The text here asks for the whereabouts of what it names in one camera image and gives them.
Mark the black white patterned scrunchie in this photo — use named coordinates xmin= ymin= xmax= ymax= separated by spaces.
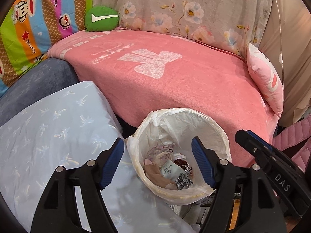
xmin=175 ymin=169 xmax=193 ymax=190

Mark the dark red velvet scrunchie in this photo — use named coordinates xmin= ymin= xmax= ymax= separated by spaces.
xmin=174 ymin=159 xmax=189 ymax=167

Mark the white printed packet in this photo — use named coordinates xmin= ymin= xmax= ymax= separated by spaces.
xmin=160 ymin=160 xmax=185 ymax=182

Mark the tan stocking piece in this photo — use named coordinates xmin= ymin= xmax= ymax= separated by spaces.
xmin=144 ymin=164 xmax=177 ymax=190

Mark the purple hair tie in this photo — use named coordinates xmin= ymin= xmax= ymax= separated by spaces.
xmin=145 ymin=143 xmax=176 ymax=158

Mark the white lined trash bin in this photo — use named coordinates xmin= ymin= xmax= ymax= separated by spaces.
xmin=127 ymin=108 xmax=232 ymax=206

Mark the pink quilted fabric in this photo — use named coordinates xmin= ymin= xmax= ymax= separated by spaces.
xmin=273 ymin=114 xmax=311 ymax=172

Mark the pink cartoon cushion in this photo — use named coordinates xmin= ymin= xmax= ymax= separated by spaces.
xmin=247 ymin=43 xmax=284 ymax=118

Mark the light blue palm-print pillow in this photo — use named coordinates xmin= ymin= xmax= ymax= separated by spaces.
xmin=1 ymin=82 xmax=192 ymax=232

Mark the beige curtain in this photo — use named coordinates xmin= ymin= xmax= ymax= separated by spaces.
xmin=259 ymin=0 xmax=310 ymax=127

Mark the grey floral bedsheet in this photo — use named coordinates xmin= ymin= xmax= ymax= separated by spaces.
xmin=93 ymin=0 xmax=273 ymax=57

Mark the dark blue pillow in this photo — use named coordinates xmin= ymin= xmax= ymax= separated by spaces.
xmin=1 ymin=58 xmax=79 ymax=125

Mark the pink fleece blanket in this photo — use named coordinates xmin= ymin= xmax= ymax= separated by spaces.
xmin=47 ymin=29 xmax=278 ymax=166

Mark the green checkmark plush cushion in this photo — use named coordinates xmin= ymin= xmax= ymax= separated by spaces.
xmin=84 ymin=6 xmax=119 ymax=32

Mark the colourful monkey print quilt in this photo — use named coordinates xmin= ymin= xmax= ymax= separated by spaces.
xmin=1 ymin=0 xmax=93 ymax=94

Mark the white cable with switch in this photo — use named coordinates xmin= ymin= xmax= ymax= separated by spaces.
xmin=268 ymin=0 xmax=285 ymax=85

